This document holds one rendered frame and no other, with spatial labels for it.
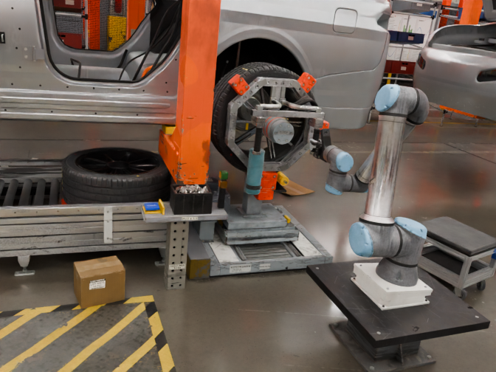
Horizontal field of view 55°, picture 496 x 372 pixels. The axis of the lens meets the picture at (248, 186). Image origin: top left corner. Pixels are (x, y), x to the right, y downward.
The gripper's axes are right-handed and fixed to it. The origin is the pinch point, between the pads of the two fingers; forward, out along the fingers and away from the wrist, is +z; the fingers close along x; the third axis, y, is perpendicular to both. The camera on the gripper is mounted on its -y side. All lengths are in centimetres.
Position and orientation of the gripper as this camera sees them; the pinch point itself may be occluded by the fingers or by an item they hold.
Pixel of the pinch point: (314, 139)
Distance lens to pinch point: 270.1
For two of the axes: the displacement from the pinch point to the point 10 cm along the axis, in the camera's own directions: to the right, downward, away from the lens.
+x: 9.4, -0.2, 3.4
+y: -1.1, 9.4, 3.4
